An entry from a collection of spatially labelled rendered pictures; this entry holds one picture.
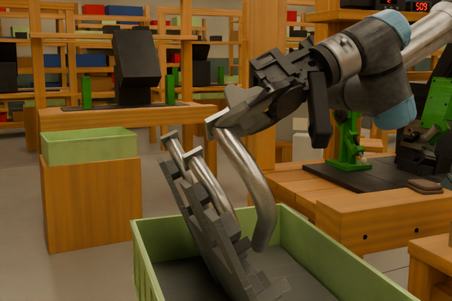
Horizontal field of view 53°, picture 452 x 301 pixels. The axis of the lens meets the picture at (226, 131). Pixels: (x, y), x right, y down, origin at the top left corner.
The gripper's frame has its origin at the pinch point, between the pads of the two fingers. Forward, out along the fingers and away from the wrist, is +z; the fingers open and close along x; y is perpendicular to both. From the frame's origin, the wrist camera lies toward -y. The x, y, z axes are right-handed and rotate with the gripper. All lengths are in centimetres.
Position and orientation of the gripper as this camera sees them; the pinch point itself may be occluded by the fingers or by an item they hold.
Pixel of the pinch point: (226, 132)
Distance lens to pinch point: 67.8
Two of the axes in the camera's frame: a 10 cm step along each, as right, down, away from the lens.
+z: -8.5, 4.6, -2.4
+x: -0.3, -5.1, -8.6
